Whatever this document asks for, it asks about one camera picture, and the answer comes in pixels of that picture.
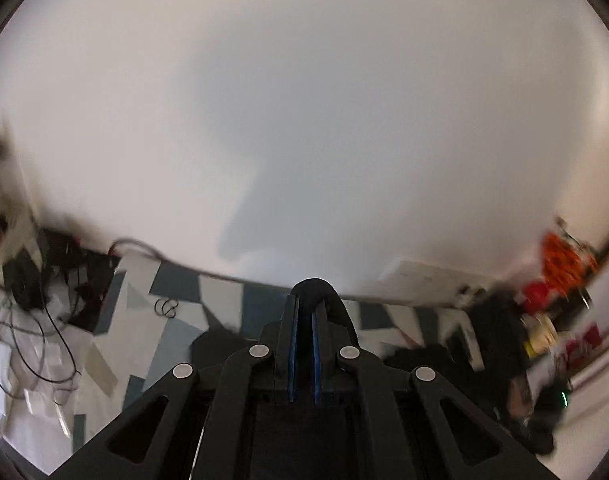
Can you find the cream mug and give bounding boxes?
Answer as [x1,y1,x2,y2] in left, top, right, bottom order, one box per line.
[523,315,557,358]

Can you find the red vase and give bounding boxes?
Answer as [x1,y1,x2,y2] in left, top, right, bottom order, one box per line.
[519,280,560,313]

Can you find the geometric patterned bedspread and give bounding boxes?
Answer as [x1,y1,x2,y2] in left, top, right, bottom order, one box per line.
[72,250,485,461]

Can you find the black side cabinet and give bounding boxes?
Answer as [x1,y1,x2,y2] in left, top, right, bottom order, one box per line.
[467,292,527,411]

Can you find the orange flower bouquet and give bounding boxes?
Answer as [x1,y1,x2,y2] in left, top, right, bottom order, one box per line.
[539,220,600,286]

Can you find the small black wire loop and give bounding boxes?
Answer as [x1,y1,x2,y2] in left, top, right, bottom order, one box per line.
[153,297,181,319]

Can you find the white panel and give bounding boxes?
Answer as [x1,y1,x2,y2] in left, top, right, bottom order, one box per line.
[379,257,477,307]

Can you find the white paper sheets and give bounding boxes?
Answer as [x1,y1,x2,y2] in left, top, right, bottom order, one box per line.
[0,285,85,441]

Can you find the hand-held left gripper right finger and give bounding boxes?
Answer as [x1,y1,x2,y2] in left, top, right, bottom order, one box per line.
[311,296,560,480]

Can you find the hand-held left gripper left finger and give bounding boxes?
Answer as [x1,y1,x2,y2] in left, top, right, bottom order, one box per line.
[49,295,300,480]

